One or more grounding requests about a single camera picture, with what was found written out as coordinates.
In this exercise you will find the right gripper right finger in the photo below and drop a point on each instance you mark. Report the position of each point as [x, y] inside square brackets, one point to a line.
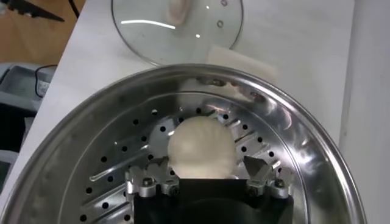
[260, 175]

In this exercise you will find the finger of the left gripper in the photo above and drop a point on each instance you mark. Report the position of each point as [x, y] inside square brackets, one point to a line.
[30, 9]

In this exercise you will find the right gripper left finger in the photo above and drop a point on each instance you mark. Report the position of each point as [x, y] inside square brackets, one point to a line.
[161, 181]

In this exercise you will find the white steamed baozi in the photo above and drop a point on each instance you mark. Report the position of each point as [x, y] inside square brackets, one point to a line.
[201, 149]

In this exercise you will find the round glass pot lid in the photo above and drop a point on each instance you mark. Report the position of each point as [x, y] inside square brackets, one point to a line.
[152, 39]

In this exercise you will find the stainless steel steamer basket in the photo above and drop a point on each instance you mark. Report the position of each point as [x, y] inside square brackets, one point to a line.
[91, 121]

